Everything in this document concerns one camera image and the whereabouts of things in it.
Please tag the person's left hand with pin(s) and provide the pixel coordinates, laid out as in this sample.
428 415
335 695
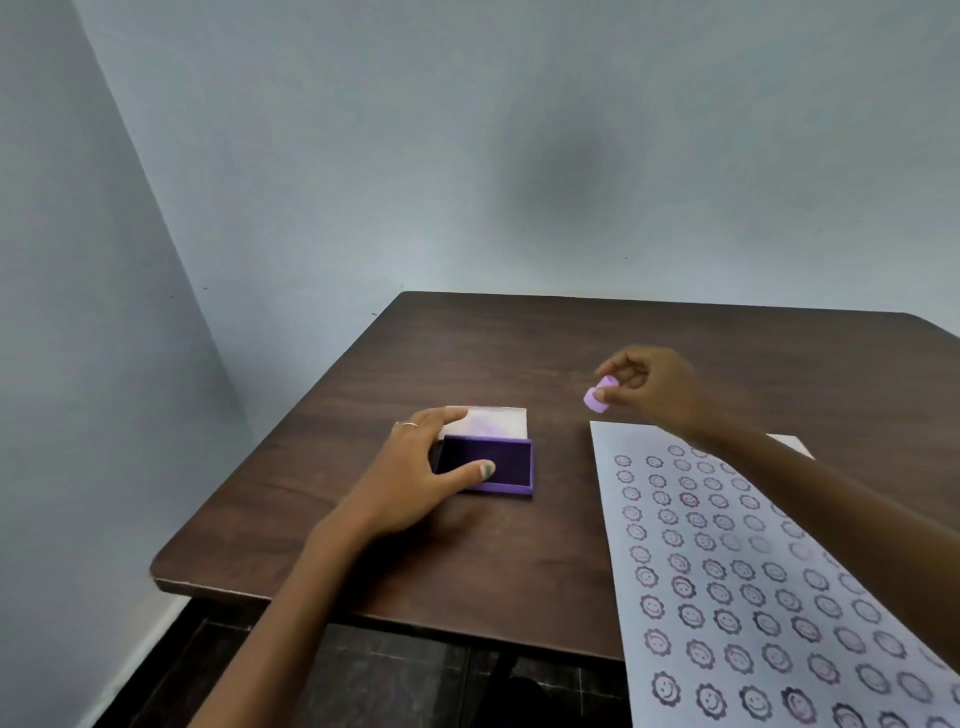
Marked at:
390 480

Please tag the person's right hand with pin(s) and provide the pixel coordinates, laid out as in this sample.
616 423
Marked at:
664 390

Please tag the person's right thumb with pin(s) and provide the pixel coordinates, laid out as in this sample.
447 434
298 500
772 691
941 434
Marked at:
628 391

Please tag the person's left thumb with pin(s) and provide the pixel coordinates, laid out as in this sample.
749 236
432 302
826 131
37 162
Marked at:
466 473

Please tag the purple ink pad box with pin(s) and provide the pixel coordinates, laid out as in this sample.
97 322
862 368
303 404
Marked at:
495 461

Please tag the small purple round stamp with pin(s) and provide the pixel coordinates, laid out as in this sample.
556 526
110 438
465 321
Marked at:
598 397

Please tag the person's right forearm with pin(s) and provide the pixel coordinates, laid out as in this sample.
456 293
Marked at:
840 517

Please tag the person's left forearm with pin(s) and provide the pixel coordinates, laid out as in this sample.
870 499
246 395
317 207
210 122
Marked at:
289 637

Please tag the white paper with stamped faces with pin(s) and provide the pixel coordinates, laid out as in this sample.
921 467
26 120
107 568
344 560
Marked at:
720 585

